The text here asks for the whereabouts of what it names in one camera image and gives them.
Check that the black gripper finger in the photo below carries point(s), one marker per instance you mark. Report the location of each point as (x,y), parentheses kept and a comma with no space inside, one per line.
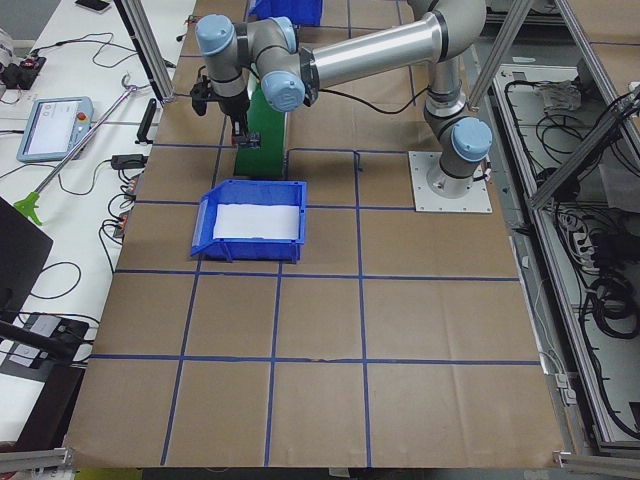
(240,132)

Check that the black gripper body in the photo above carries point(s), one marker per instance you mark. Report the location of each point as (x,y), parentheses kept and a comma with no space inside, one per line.
(233,105)

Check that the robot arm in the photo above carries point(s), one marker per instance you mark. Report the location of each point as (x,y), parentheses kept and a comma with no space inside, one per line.
(291,76)

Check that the green conveyor belt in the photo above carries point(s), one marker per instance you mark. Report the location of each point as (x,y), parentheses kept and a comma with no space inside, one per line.
(267,160)

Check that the blue left storage bin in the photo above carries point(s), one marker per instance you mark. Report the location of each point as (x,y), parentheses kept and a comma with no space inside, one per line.
(234,191)

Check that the blue storage bin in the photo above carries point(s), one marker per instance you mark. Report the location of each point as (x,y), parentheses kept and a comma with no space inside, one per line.
(300,12)
(234,191)

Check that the white foam pad left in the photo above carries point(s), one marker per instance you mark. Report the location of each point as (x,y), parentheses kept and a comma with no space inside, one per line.
(248,221)

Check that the blue right storage bin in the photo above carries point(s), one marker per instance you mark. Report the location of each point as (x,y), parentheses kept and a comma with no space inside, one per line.
(300,12)

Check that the black power adapter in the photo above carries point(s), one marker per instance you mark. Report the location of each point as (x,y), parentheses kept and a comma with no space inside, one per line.
(128,161)

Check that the teach pendant tablet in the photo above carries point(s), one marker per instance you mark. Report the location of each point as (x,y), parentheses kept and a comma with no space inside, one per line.
(54,127)

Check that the reacher grabber tool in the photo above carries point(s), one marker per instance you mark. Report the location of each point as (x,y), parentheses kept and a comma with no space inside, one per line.
(28,205)

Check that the aluminium frame post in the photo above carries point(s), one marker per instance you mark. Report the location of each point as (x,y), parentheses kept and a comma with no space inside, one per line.
(139,30)

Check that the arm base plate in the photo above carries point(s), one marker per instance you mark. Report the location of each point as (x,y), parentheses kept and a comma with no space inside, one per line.
(436,192)

